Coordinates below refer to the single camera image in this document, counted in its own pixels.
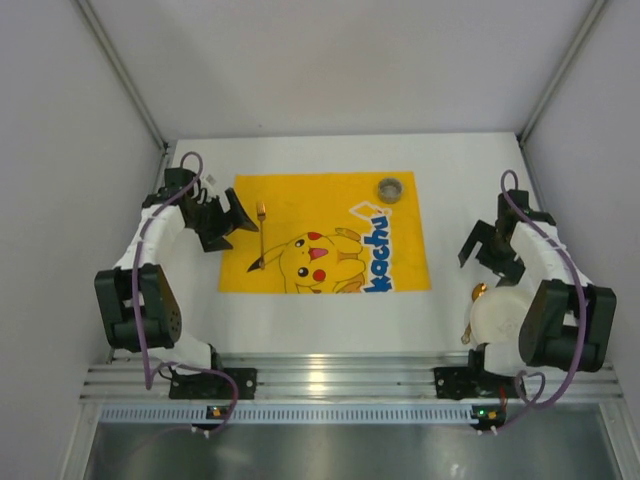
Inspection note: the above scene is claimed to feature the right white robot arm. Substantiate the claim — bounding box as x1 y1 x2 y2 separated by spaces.
458 189 617 376

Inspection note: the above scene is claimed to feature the copper fork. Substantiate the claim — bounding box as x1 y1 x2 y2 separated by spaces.
256 201 266 270

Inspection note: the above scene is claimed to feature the small grey cup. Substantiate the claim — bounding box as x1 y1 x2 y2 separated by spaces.
377 177 404 205

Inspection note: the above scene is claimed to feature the aluminium mounting rail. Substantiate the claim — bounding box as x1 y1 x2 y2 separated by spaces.
78 324 624 401

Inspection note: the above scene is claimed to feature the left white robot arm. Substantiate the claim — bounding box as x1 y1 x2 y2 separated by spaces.
94 167 258 379

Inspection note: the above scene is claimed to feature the white paper plate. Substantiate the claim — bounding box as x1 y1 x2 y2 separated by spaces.
470 286 533 344

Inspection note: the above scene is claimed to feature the perforated grey cable duct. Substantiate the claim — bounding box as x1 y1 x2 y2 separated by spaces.
100 404 506 427

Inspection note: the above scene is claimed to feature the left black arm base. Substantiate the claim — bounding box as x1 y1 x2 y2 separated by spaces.
153 362 258 400

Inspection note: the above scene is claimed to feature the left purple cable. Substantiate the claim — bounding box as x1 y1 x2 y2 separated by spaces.
130 152 239 436

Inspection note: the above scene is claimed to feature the yellow Pikachu placemat cloth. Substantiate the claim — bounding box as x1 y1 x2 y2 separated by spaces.
219 171 431 294

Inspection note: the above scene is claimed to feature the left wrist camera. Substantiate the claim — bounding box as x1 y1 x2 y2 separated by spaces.
200 174 216 194

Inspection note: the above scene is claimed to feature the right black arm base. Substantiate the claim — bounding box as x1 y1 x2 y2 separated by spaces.
433 345 518 401

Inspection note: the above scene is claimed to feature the copper spoon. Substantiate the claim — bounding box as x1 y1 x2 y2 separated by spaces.
460 282 488 345

